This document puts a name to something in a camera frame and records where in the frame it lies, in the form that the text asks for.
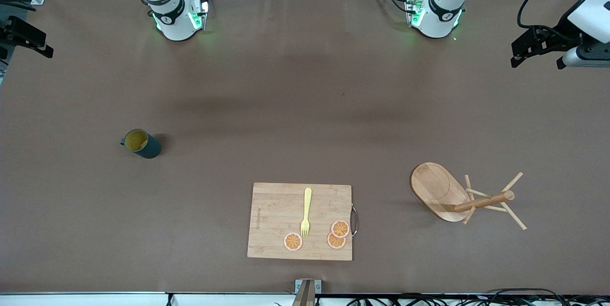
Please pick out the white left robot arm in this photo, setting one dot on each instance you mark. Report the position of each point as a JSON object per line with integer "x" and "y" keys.
{"x": 436, "y": 20}

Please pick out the white table edge rail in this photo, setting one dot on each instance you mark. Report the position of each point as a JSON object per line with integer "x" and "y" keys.
{"x": 71, "y": 300}

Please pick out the wooden mug tree rack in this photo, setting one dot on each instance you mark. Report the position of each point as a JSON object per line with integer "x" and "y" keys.
{"x": 431, "y": 184}

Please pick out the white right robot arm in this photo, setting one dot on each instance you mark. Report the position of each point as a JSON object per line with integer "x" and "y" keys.
{"x": 174, "y": 25}

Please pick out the bamboo cutting board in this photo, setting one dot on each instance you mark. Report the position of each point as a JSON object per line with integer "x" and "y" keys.
{"x": 276, "y": 210}

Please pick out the yellow plastic fork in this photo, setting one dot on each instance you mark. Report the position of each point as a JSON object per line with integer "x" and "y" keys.
{"x": 308, "y": 201}

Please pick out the orange slice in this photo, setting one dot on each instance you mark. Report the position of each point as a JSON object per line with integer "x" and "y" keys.
{"x": 293, "y": 241}
{"x": 340, "y": 229}
{"x": 333, "y": 243}

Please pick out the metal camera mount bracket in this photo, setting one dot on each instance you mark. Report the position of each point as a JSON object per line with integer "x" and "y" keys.
{"x": 318, "y": 286}

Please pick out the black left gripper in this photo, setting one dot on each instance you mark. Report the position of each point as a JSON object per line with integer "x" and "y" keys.
{"x": 561, "y": 33}

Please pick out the brown table cover sheet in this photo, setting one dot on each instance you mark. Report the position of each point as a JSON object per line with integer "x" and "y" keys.
{"x": 143, "y": 225}

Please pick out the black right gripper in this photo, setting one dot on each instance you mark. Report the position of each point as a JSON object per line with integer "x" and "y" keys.
{"x": 19, "y": 33}

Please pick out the dark teal mug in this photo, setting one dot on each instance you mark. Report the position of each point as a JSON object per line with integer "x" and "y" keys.
{"x": 148, "y": 148}

